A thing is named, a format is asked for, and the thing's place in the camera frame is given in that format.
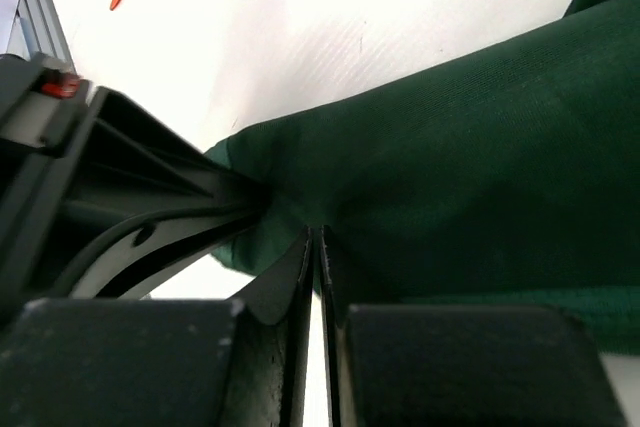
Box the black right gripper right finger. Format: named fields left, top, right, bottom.
left=318, top=228, right=627, bottom=426

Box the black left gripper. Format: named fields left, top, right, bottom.
left=1, top=54, right=265, bottom=322

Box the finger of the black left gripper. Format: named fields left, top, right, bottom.
left=69, top=209, right=260, bottom=299

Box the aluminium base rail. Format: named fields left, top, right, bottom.
left=1, top=0, right=75, bottom=69

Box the green cloth napkin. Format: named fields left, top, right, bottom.
left=208, top=0, right=639, bottom=355

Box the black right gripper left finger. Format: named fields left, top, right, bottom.
left=1, top=230, right=313, bottom=426

